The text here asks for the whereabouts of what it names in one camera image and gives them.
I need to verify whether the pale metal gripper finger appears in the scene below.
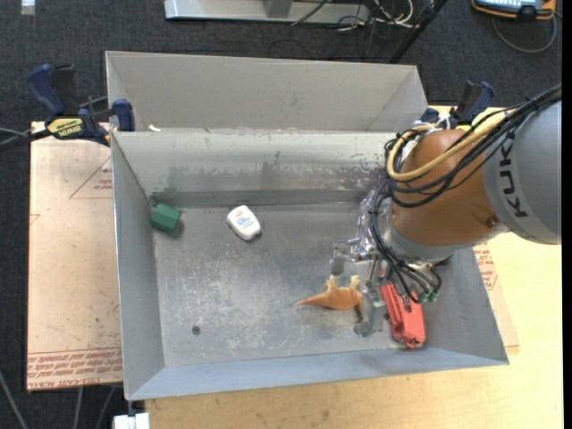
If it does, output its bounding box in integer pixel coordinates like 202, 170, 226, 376
330, 238, 361, 278
353, 283, 387, 339

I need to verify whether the orange toy dinosaur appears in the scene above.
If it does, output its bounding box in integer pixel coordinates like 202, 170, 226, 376
293, 274, 364, 312

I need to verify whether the grey metal bin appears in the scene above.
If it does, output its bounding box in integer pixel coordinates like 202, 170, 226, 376
105, 50, 510, 402

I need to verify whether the white packet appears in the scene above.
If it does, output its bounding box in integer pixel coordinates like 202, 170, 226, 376
225, 204, 263, 242

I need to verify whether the green box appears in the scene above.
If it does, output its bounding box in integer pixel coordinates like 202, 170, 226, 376
148, 201, 182, 234

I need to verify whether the brown cardboard board red print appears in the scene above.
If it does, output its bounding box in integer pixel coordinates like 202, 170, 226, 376
26, 121, 521, 393

